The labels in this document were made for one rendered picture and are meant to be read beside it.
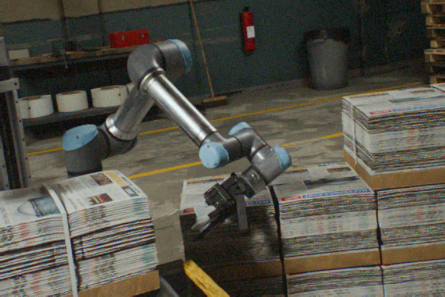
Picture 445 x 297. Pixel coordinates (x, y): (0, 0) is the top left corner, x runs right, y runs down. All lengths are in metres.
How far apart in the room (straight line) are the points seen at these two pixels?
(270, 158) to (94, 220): 0.63
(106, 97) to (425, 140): 6.19
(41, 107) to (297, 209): 6.08
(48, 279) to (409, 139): 1.09
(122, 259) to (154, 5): 7.32
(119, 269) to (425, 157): 0.97
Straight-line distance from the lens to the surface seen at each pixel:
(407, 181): 2.14
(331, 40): 9.07
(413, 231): 2.19
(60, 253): 1.58
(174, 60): 2.17
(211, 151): 1.91
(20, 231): 1.55
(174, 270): 1.78
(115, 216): 1.58
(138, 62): 2.09
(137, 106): 2.32
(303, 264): 2.16
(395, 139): 2.10
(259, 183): 1.98
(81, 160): 2.37
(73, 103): 8.04
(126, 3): 8.72
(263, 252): 2.13
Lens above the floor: 1.47
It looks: 11 degrees down
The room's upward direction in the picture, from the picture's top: 6 degrees counter-clockwise
